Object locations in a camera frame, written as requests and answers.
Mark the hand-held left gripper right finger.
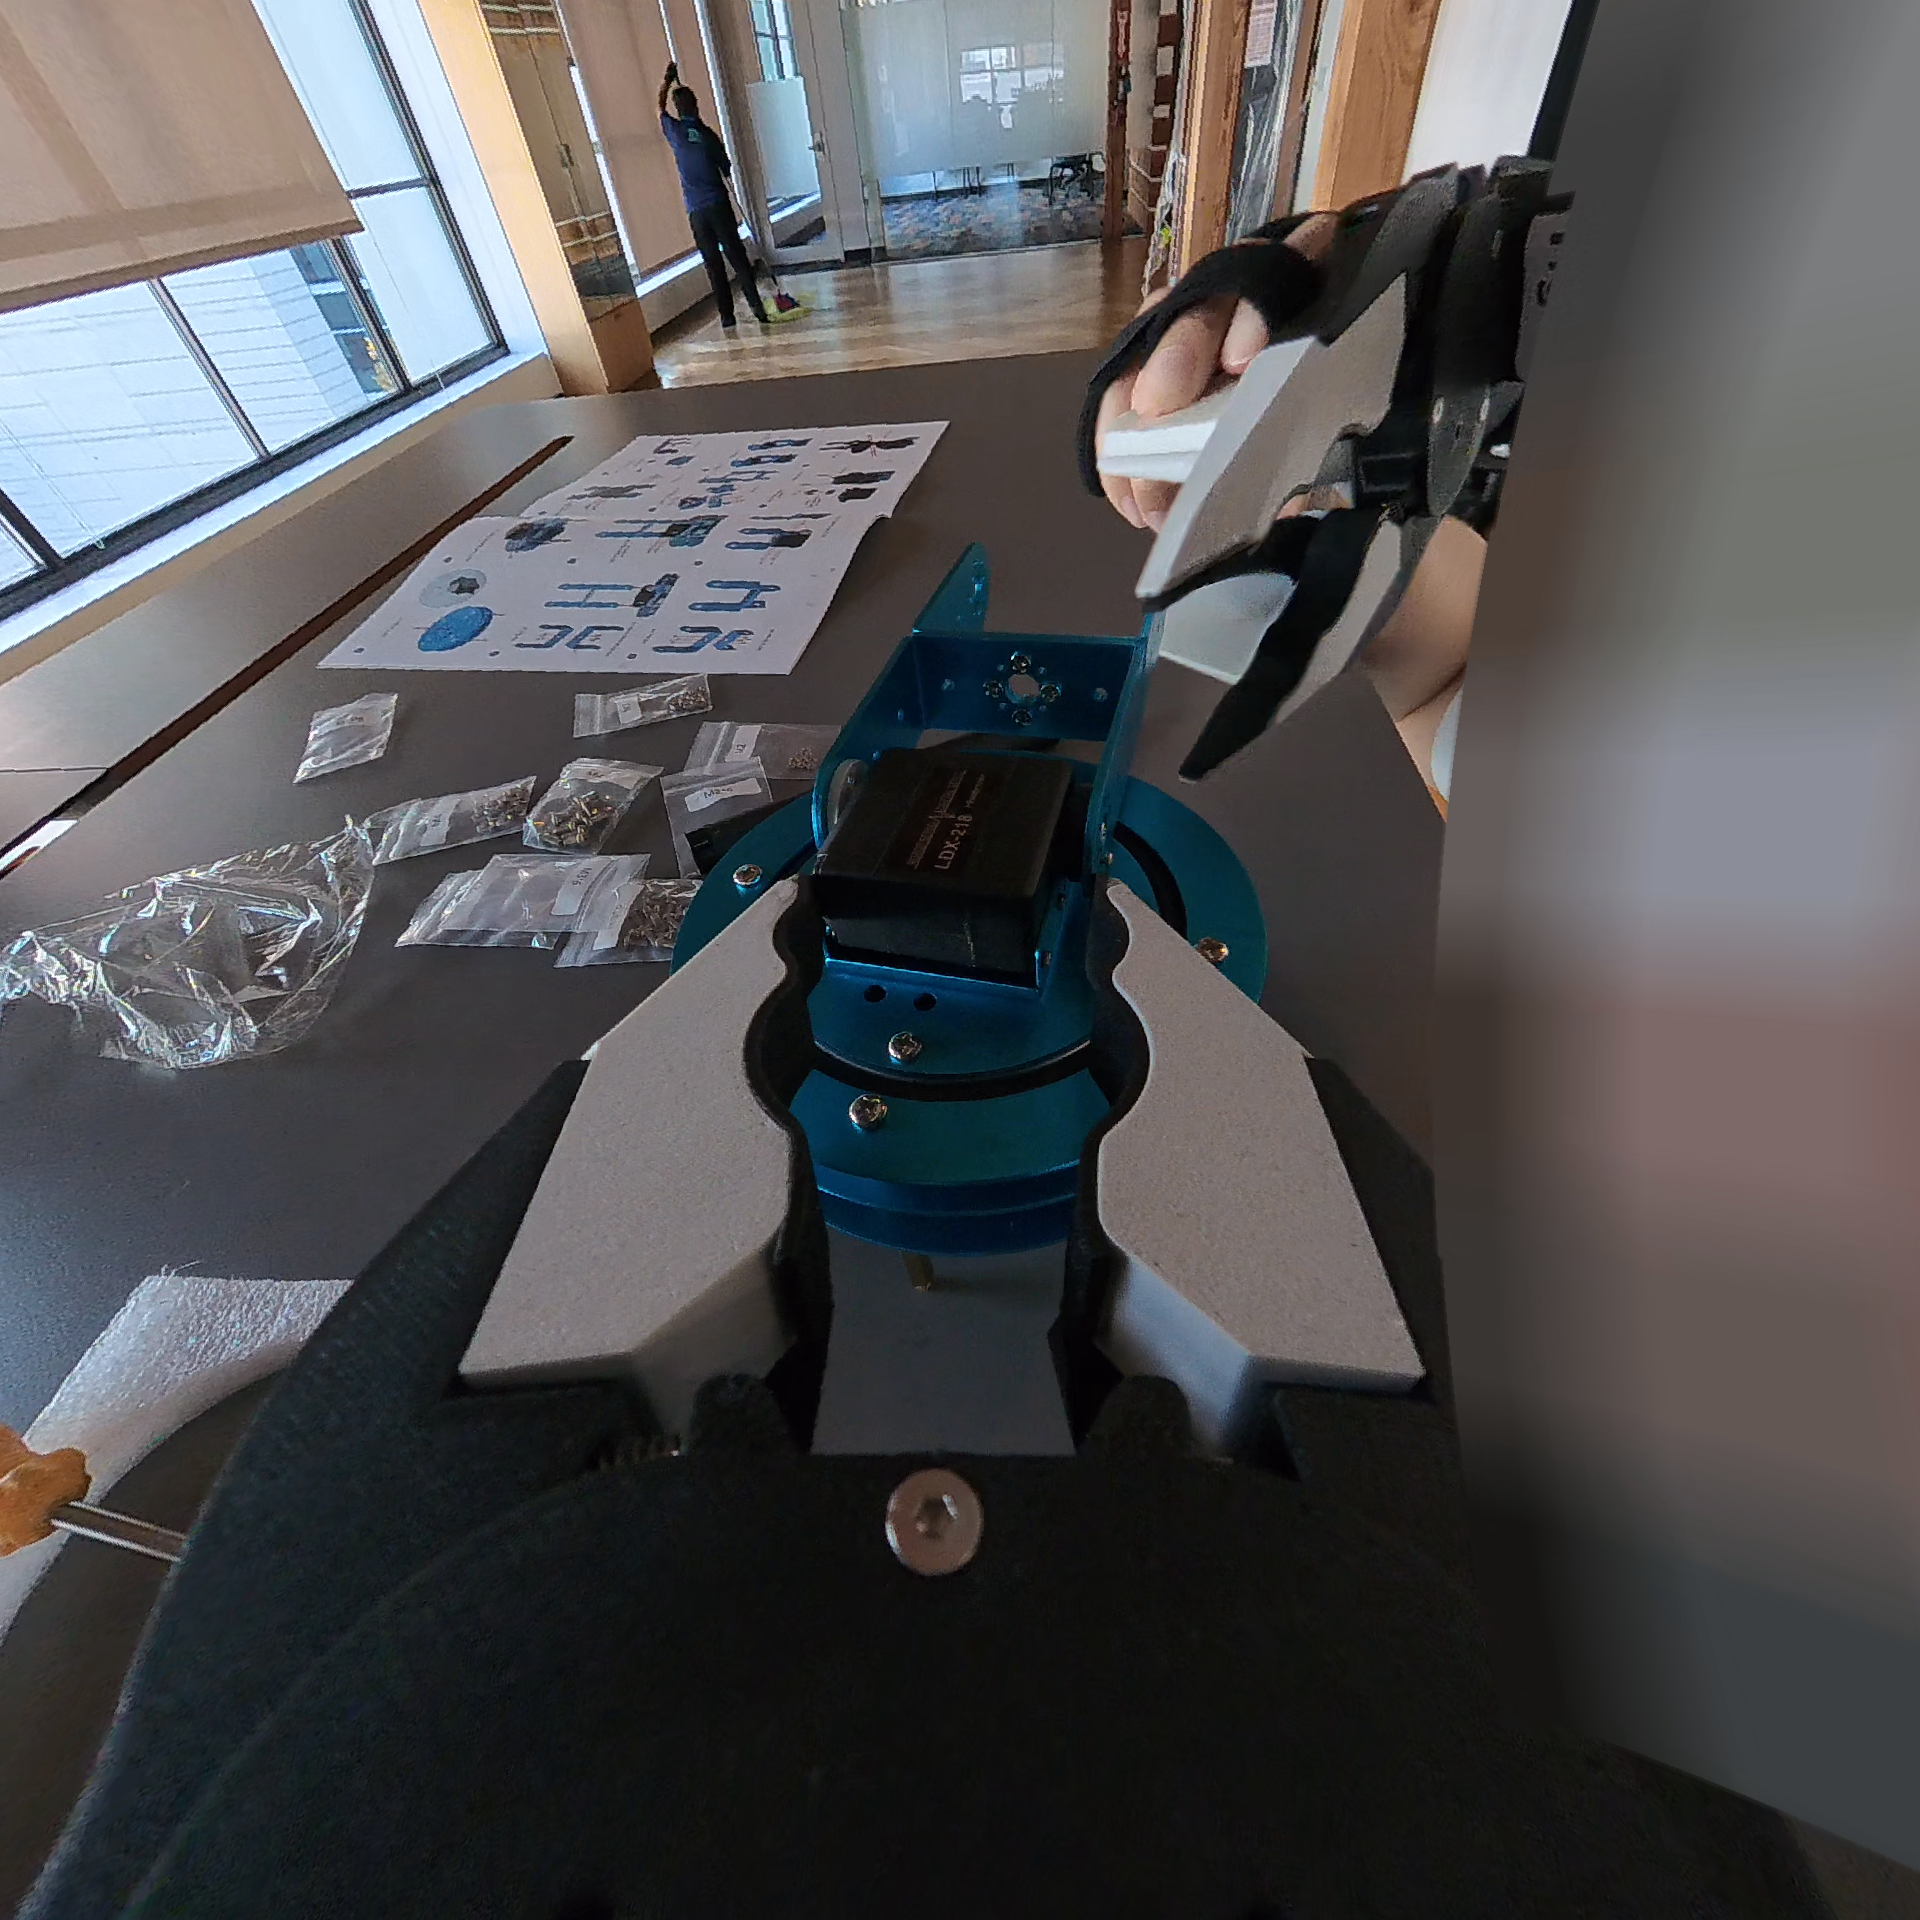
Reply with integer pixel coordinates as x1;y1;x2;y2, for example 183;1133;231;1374
1055;880;1427;1449

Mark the white foam packing sheet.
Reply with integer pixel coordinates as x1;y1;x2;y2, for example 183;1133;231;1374
0;1275;357;1644

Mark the blue toy robot arm base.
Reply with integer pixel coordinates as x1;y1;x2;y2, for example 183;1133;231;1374
671;543;1269;1294

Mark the printed instruction sheet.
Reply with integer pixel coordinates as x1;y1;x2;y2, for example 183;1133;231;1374
316;419;947;676

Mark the beige roller blind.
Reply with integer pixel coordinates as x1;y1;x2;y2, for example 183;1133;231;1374
0;0;364;316

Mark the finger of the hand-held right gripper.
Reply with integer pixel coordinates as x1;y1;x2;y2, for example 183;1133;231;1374
1133;279;1412;605
1177;507;1425;780

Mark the cluster of small screw bags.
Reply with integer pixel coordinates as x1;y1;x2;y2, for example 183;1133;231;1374
295;674;838;969

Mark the frosted glass door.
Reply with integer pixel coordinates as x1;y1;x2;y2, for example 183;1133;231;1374
746;0;1117;258

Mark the crumpled clear plastic wrap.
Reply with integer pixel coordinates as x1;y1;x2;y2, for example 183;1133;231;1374
0;817;377;1069

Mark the orange-handled screwdriver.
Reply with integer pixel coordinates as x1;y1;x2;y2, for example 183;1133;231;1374
0;1420;190;1565

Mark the person's right hand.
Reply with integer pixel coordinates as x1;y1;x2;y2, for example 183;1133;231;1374
1114;286;1276;530

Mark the person's right forearm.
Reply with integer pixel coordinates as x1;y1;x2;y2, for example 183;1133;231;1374
1371;517;1488;817

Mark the wooden pillar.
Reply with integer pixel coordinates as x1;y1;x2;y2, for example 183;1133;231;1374
419;0;656;395

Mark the large glass window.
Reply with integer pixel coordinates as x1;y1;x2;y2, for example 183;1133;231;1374
0;186;504;603

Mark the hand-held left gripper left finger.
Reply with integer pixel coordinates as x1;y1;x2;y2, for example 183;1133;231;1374
456;880;834;1449

